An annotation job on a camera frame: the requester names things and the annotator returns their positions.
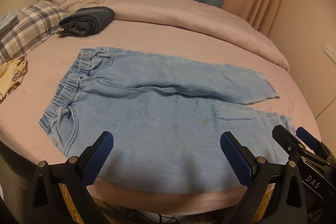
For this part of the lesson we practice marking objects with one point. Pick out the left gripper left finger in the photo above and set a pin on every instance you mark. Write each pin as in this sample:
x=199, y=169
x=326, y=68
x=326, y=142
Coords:
x=46, y=201

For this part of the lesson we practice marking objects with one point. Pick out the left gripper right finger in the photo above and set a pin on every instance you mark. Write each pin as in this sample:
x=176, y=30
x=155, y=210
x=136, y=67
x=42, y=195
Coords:
x=287, y=203

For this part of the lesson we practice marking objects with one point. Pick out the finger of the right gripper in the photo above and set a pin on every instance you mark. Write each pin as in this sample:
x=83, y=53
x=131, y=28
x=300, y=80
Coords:
x=314, y=144
x=290, y=144

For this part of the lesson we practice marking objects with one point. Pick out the light blue denim pants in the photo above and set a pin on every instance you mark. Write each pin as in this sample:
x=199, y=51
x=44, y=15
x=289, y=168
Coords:
x=166, y=114

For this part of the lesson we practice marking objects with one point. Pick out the pink bed with sheet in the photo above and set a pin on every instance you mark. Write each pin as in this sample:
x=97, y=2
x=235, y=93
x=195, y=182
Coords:
x=48, y=63

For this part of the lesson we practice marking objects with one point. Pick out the yellow patterned cloth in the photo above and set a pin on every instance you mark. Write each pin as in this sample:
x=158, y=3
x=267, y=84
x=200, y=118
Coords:
x=12, y=73

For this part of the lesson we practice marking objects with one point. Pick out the plaid pillow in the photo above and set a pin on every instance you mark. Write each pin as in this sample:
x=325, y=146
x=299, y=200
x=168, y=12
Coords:
x=28, y=27

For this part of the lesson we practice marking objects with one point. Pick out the dark folded pants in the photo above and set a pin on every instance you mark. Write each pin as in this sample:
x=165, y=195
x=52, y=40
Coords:
x=86, y=22

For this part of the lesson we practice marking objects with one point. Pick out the blue grey folded clothes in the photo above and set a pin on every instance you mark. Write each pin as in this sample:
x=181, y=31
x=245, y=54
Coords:
x=8, y=22

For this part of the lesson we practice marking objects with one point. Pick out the pink folded duvet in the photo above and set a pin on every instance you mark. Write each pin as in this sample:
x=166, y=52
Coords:
x=190, y=15

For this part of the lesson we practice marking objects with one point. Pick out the white wall power strip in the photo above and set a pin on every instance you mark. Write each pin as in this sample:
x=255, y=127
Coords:
x=328, y=50

